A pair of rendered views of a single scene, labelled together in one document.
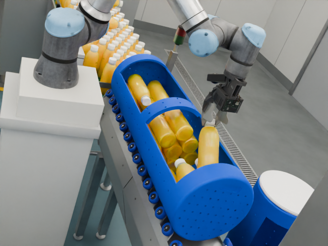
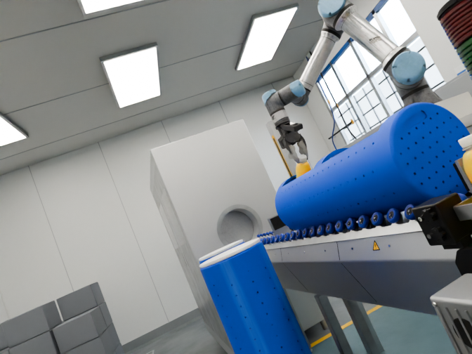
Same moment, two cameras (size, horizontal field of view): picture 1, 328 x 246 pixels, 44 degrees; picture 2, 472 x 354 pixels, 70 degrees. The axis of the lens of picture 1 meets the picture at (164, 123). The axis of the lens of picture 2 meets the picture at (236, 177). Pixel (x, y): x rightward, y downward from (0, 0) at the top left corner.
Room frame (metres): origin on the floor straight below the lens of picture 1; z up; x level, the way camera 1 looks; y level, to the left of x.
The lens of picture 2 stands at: (2.81, -0.16, 1.13)
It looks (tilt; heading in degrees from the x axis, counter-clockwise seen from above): 7 degrees up; 191
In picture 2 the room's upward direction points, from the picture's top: 24 degrees counter-clockwise
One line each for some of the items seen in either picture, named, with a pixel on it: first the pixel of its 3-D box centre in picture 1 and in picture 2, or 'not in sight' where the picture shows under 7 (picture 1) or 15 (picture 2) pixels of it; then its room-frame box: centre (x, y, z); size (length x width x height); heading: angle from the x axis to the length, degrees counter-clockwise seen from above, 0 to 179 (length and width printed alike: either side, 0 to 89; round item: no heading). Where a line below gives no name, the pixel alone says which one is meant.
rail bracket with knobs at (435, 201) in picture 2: not in sight; (446, 221); (1.99, 0.06, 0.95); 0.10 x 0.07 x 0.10; 119
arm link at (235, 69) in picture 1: (238, 67); (279, 118); (1.23, -0.16, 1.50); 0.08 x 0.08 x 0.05
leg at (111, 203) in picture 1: (112, 198); not in sight; (1.83, 0.12, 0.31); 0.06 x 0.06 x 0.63; 29
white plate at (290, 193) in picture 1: (291, 193); (230, 252); (1.41, -0.58, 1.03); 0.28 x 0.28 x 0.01
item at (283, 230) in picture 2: not in sight; (280, 227); (0.70, -0.44, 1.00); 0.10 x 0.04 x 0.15; 119
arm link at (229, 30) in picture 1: (216, 32); (293, 93); (1.23, -0.05, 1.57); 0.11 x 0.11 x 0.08; 77
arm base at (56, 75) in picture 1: (58, 64); (419, 102); (1.23, 0.40, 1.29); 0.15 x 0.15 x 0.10
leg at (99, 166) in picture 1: (89, 198); not in sight; (1.77, 0.24, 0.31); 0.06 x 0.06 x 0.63; 29
